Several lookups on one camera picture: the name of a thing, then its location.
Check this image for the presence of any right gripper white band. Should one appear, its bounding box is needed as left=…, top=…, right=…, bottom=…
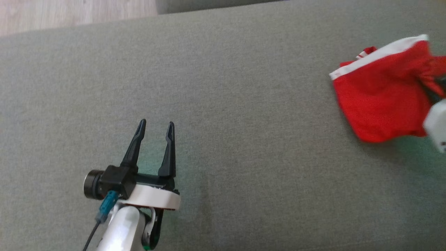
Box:
left=423, top=78, right=446, bottom=154

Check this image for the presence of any teal left cable connector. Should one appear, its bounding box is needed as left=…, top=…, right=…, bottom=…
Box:
left=96, top=190, right=119, bottom=223

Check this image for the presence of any red jersey with white trim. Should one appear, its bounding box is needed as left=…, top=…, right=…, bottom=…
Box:
left=329, top=34, right=446, bottom=143

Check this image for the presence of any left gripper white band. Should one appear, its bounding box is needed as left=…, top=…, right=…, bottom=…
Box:
left=118, top=119, right=182, bottom=211

